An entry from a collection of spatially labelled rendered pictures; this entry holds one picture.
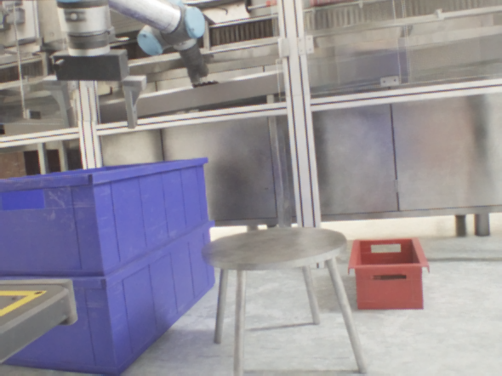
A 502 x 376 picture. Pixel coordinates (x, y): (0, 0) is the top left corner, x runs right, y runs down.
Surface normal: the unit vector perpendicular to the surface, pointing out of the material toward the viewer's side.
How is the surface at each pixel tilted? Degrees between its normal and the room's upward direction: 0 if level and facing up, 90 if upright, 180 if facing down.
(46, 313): 90
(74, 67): 114
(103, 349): 90
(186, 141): 90
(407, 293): 90
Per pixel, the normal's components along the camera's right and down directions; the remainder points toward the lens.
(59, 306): 0.98, -0.08
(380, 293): -0.27, 0.09
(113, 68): -0.03, 0.47
